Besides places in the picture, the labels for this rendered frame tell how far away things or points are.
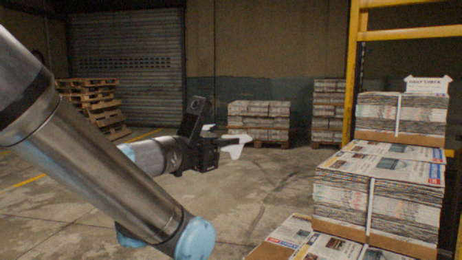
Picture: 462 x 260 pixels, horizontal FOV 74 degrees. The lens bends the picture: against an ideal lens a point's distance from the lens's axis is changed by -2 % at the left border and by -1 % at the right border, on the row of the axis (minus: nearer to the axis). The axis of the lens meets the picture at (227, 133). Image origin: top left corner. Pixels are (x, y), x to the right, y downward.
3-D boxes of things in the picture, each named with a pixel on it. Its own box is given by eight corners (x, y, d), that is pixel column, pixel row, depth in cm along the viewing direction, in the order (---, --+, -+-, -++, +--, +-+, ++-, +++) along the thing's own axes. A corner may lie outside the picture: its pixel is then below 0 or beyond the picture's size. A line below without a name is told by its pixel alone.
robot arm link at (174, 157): (144, 134, 63) (170, 145, 58) (161, 131, 66) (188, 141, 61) (143, 168, 65) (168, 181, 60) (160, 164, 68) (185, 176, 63)
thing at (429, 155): (339, 152, 129) (339, 150, 129) (353, 140, 153) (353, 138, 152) (445, 166, 109) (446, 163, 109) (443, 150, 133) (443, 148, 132)
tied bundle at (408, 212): (309, 230, 111) (313, 168, 106) (333, 202, 135) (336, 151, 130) (434, 265, 90) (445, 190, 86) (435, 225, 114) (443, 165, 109)
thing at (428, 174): (316, 168, 106) (316, 166, 106) (338, 152, 130) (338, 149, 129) (444, 190, 86) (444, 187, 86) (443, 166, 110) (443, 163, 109)
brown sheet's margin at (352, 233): (310, 228, 111) (311, 217, 110) (333, 201, 134) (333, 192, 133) (436, 263, 90) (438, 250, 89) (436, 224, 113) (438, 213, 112)
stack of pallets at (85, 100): (89, 131, 765) (84, 78, 740) (124, 132, 750) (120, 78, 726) (51, 142, 636) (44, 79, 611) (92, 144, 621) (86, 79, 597)
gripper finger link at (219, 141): (233, 140, 75) (199, 142, 72) (234, 133, 75) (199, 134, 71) (241, 146, 71) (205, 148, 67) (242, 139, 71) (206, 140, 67)
